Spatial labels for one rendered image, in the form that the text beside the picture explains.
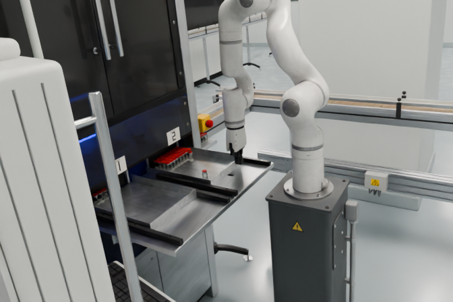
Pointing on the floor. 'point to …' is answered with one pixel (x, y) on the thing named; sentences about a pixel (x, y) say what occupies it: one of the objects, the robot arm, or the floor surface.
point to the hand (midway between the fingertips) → (238, 159)
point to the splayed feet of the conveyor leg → (233, 250)
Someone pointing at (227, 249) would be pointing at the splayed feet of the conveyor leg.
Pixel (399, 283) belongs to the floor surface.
